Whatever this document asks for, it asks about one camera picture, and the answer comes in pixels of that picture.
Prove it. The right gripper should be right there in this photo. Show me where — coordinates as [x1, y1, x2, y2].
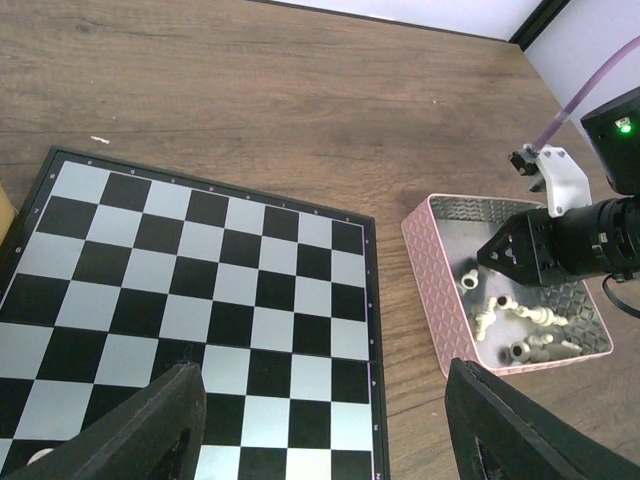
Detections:
[477, 197, 639, 286]

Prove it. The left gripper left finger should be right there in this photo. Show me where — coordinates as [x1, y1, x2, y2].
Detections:
[7, 363, 206, 479]

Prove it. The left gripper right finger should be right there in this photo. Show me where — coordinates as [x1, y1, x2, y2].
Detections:
[445, 358, 639, 479]

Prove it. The white pawn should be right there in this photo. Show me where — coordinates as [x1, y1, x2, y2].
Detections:
[27, 448, 54, 465]
[460, 269, 479, 291]

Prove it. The white bishop piece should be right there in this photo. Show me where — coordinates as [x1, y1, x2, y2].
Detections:
[529, 341, 582, 363]

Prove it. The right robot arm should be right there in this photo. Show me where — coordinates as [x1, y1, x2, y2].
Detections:
[477, 89, 639, 287]

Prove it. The white pawn base up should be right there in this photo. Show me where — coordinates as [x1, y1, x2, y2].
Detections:
[496, 295, 519, 311]

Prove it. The white pawn lying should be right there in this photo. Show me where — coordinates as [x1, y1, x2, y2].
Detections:
[460, 269, 479, 291]

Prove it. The pink tin tray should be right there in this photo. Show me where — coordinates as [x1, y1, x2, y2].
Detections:
[401, 194, 614, 376]

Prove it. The white bishop lying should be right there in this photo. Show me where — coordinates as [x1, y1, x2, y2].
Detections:
[474, 297, 497, 342]

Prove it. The white piece base up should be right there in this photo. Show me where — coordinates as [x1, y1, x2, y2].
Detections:
[509, 336, 550, 365]

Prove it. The black and silver chessboard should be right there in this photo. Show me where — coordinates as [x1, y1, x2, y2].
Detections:
[1, 147, 390, 479]

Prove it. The yellow tin tray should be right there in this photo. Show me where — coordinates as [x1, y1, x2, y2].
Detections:
[0, 185, 17, 243]

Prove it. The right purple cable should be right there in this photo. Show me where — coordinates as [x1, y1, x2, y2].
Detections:
[532, 33, 640, 151]

